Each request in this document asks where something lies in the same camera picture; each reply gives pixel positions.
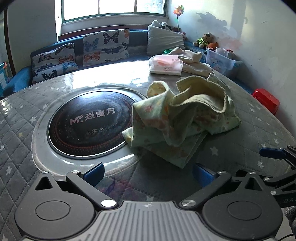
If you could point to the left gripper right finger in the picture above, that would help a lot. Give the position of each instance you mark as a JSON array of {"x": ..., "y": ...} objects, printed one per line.
[{"x": 211, "y": 183}]

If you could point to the green plastic bowl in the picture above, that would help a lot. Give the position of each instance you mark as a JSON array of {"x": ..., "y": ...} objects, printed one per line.
[{"x": 167, "y": 51}]

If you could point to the right butterfly cushion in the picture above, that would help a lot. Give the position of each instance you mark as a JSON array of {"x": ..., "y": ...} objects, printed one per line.
[{"x": 105, "y": 47}]

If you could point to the teddy bear toy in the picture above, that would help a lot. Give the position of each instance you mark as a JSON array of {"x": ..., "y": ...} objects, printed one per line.
[{"x": 206, "y": 41}]

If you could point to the black induction cooktop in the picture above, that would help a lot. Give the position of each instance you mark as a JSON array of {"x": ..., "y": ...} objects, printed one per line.
[{"x": 90, "y": 125}]

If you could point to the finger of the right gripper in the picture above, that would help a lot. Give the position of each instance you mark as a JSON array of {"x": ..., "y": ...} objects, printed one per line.
[
  {"x": 287, "y": 154},
  {"x": 284, "y": 183}
]

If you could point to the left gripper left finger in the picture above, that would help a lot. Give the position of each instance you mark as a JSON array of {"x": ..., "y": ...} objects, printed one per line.
[{"x": 85, "y": 183}]

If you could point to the clear plastic storage box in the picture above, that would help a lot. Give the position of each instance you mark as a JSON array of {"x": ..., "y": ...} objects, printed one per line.
[{"x": 224, "y": 65}]

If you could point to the window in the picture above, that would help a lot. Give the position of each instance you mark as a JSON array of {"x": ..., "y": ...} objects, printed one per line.
[{"x": 78, "y": 10}]

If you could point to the red plastic stool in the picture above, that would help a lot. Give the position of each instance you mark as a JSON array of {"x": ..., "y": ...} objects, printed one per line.
[{"x": 267, "y": 99}]

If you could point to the green striped baby jacket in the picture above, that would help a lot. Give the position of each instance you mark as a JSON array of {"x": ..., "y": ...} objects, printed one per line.
[{"x": 172, "y": 126}]

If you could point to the pink tissue pack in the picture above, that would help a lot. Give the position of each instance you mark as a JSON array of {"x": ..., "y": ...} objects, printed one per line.
[{"x": 166, "y": 65}]

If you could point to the quilted grey table cover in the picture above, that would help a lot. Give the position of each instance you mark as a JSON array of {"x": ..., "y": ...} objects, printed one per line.
[{"x": 131, "y": 174}]

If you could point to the left butterfly cushion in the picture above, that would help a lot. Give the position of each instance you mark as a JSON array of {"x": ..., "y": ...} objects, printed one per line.
[{"x": 54, "y": 63}]

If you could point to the blue sofa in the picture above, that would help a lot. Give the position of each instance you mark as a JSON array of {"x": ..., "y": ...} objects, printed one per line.
[{"x": 24, "y": 78}]

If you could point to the butterfly cushion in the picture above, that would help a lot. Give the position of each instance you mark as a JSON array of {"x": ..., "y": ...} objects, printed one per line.
[
  {"x": 105, "y": 47},
  {"x": 54, "y": 63}
]

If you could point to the beige crumpled garment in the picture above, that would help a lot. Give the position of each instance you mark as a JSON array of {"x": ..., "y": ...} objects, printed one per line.
[{"x": 191, "y": 62}]

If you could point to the grey pillow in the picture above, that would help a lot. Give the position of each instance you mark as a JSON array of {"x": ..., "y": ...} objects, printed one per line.
[{"x": 159, "y": 40}]

